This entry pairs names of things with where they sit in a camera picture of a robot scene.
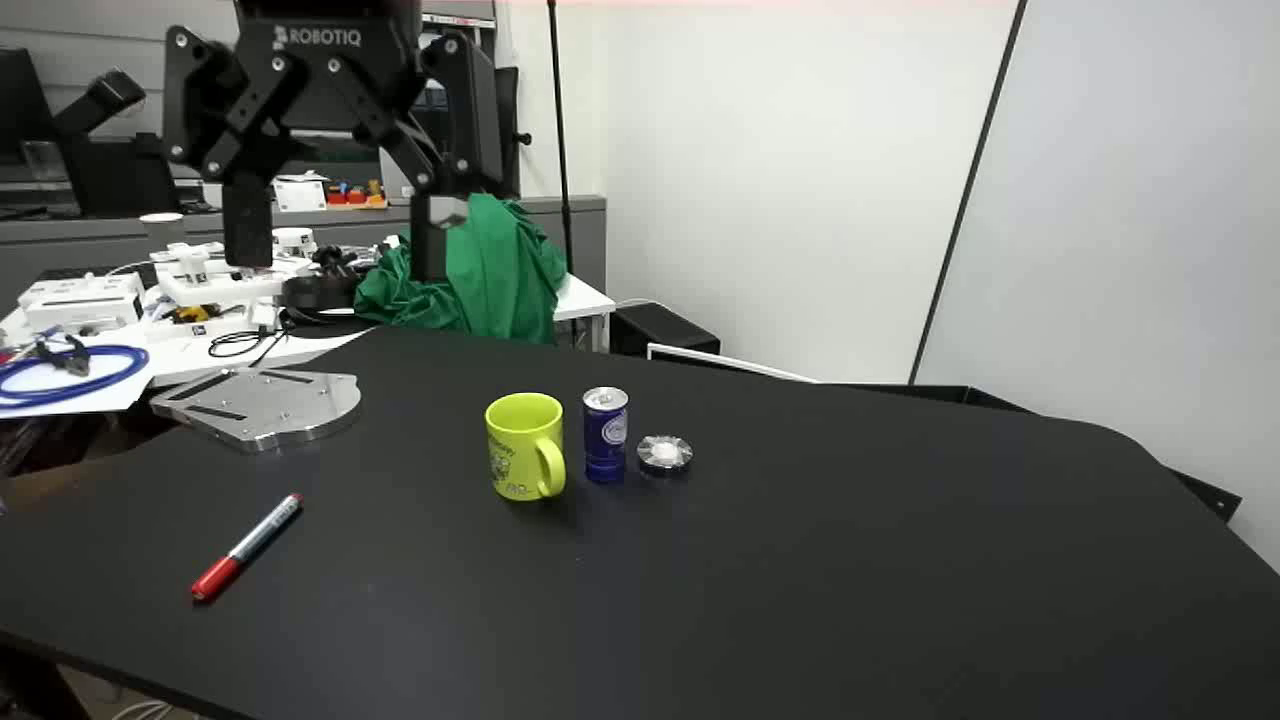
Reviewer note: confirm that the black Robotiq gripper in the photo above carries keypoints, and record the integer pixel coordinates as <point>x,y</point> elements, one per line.
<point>333,67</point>

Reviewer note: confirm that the red capped grey marker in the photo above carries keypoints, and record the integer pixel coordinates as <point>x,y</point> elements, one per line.
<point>254,542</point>

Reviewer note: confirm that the yellow-green mug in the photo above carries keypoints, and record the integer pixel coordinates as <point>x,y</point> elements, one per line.
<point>512,462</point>

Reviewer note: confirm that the small orange objects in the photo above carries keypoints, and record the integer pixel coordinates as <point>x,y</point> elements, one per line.
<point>355,196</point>

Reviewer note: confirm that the white plastic tub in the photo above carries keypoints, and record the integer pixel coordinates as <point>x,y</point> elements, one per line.
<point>300,195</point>

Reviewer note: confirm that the white device parts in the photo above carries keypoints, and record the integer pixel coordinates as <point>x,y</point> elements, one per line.
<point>201,272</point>

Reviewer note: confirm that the green cloth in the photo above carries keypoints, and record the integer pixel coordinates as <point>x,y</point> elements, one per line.
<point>492,283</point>

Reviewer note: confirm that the yellow black small tool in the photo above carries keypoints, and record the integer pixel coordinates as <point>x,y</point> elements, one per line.
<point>198,315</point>

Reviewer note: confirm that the black angled stand device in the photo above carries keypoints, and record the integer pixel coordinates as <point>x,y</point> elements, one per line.
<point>121,173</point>

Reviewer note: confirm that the thin black stand pole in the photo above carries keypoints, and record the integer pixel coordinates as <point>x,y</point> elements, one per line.
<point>563,132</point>

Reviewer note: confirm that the grey workbench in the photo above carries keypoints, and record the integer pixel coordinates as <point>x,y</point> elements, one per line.
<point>82,243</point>

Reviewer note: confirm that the white side table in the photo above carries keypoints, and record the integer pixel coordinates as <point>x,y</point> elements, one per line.
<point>584,297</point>

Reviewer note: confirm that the white flat box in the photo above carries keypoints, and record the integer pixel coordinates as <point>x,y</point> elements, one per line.
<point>82,300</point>

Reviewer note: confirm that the small black clip tool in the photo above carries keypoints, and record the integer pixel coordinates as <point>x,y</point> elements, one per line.
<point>64,351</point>

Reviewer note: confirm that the black box under table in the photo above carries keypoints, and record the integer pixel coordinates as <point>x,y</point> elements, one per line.
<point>664,325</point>

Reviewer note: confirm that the blue drink can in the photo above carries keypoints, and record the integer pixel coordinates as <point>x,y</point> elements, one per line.
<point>604,443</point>

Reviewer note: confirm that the small silver lid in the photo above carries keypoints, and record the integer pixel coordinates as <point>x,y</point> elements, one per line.
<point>664,453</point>

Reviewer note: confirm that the thin black slanted pole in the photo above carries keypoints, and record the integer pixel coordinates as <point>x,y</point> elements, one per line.
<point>969,184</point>

